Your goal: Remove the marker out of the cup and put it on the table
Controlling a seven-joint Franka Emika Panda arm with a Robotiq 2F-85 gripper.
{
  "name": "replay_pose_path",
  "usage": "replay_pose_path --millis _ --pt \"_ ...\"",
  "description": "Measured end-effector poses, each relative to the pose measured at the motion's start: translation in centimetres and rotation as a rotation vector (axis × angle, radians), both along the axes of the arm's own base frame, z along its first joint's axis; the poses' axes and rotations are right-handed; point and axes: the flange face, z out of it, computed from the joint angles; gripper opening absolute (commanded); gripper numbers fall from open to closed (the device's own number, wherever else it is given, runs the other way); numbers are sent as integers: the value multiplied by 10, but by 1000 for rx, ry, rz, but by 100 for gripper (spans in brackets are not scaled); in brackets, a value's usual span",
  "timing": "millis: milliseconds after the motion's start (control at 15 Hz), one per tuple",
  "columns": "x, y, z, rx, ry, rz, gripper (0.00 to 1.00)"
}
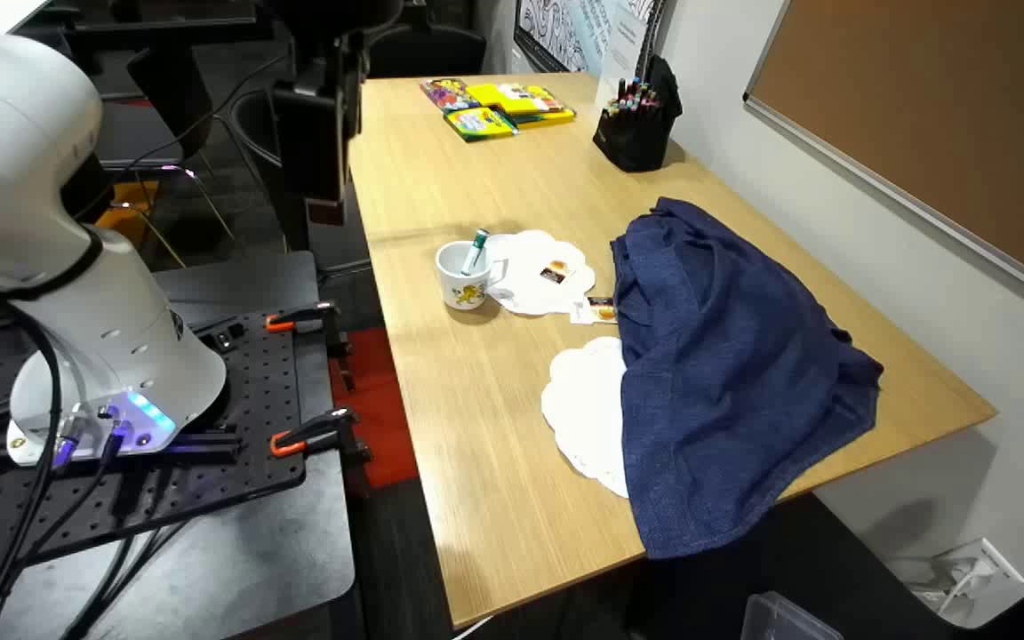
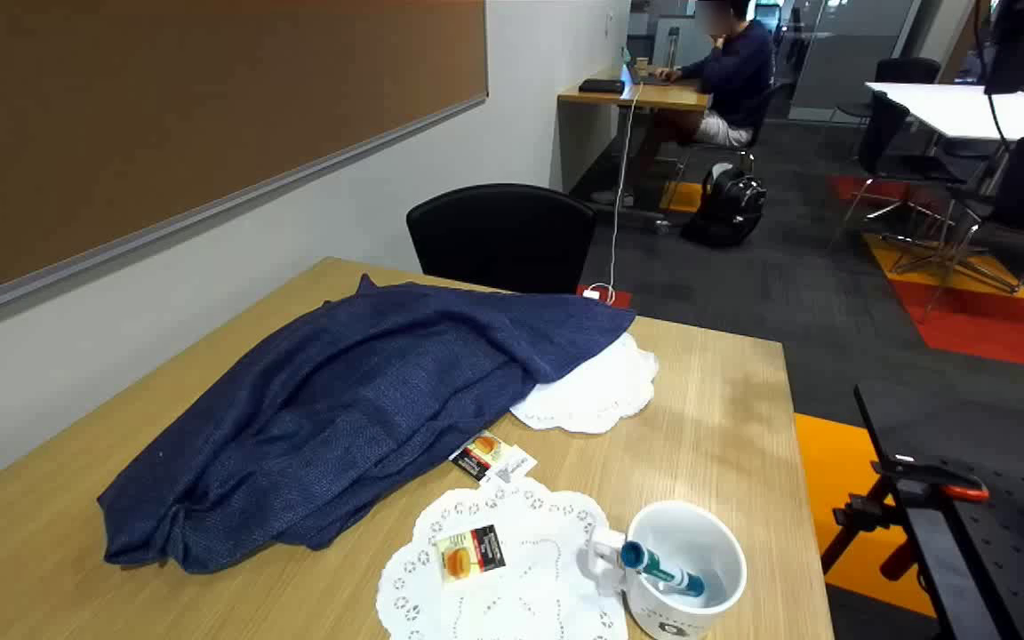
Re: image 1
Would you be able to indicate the teal marker pen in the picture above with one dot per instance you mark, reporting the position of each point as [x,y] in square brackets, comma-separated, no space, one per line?
[476,245]

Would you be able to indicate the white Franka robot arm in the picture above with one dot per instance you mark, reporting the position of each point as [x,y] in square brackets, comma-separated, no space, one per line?
[87,321]

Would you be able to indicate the white printed ceramic cup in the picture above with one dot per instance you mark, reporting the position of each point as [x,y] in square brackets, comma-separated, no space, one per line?
[460,284]

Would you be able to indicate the white plate with food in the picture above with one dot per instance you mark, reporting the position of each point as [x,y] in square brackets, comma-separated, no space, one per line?
[532,288]

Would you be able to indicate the small brown black item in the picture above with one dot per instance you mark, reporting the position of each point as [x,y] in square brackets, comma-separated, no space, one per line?
[556,270]

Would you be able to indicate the small orange white item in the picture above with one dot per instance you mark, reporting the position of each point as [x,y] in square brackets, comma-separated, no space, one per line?
[597,309]

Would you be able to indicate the white paper doily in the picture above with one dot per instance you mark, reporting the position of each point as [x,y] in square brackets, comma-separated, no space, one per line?
[584,411]

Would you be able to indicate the green yellow crayon box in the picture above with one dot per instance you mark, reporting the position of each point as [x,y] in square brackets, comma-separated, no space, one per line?
[481,122]

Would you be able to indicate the orange black clamp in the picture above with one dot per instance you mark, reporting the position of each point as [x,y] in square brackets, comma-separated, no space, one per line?
[295,316]
[303,435]

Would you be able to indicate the black pen holder bag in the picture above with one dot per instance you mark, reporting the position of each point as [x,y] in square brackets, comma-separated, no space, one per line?
[634,137]

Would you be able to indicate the dark blue cloth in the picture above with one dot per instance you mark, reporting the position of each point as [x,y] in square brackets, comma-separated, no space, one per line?
[737,379]

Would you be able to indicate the pink crayon box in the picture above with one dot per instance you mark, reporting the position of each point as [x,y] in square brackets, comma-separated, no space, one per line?
[445,94]

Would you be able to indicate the bundle of coloured markers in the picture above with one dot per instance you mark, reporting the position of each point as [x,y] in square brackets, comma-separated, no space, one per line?
[630,97]

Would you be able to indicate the grey robot cart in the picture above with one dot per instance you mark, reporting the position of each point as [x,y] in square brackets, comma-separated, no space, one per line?
[251,557]

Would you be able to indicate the clear plastic bin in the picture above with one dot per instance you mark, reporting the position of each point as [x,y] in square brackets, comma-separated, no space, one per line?
[786,621]

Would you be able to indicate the brown cork board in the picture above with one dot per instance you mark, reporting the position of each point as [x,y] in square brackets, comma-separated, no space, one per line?
[951,119]

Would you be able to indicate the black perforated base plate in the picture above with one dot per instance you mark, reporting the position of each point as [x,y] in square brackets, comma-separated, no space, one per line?
[246,414]

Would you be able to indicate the white printed wall poster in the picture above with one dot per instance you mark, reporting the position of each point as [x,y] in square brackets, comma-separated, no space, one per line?
[577,34]

